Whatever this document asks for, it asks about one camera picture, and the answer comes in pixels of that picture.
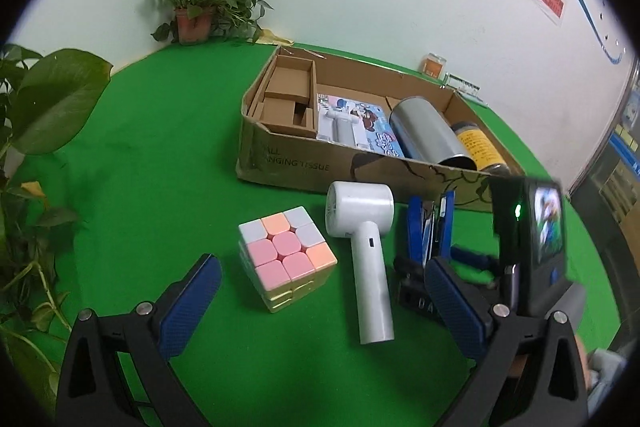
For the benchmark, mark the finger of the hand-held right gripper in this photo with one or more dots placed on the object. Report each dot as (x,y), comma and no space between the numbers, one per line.
(472,259)

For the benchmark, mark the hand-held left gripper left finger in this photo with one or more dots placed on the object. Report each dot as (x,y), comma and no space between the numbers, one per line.
(190,302)

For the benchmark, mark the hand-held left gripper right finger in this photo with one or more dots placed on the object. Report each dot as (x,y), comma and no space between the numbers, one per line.
(457,307)

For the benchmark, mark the blue and black stapler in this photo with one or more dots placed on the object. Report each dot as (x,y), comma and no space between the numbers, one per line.
(417,292)

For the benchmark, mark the pastel puzzle cube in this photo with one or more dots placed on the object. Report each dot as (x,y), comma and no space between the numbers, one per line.
(285,247)

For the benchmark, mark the pink cartoon board game box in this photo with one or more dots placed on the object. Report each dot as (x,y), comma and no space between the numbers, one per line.
(380,127)

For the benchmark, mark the brown cardboard box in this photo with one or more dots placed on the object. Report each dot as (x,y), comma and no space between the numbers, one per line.
(280,162)

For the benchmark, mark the person's right forearm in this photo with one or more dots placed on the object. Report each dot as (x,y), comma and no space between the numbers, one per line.
(582,357)

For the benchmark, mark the dark can with yellow label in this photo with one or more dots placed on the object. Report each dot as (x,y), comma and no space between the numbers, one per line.
(480,147)

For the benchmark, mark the silver metal can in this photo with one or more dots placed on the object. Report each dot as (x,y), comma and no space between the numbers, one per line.
(425,132)

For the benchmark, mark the clear acrylic holder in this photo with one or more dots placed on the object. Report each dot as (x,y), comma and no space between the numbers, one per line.
(462,87)

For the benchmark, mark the green felt table cover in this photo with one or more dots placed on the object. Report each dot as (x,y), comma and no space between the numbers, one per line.
(150,132)

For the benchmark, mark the orange jar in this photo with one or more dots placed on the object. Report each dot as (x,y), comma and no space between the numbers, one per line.
(432,66)

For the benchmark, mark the large-leaved green plant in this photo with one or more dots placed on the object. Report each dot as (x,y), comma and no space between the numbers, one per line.
(55,97)

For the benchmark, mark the yellow paper near plant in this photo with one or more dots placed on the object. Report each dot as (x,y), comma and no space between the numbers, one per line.
(275,37)

